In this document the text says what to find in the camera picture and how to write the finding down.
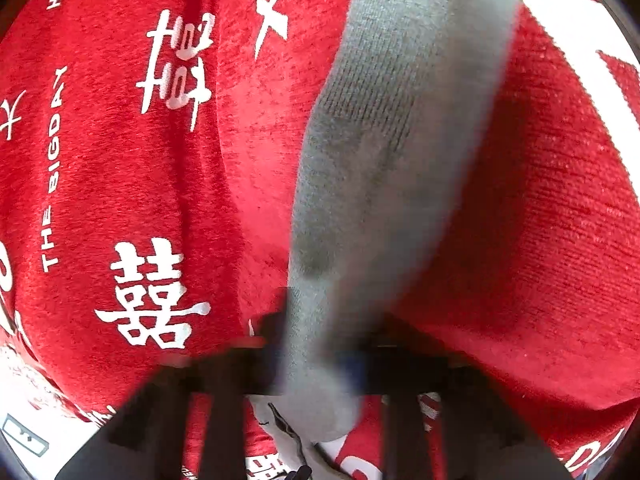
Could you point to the red printed blanket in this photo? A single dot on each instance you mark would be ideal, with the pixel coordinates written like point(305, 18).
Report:
point(125, 170)

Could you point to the light grey cloth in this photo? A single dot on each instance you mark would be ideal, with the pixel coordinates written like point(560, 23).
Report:
point(280, 435)

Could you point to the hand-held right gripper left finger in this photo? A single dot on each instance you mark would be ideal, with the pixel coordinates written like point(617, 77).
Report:
point(272, 360)

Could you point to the grey sock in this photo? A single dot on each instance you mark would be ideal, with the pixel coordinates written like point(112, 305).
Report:
point(380, 170)

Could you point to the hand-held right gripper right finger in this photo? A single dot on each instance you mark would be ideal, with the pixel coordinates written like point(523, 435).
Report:
point(354, 366)

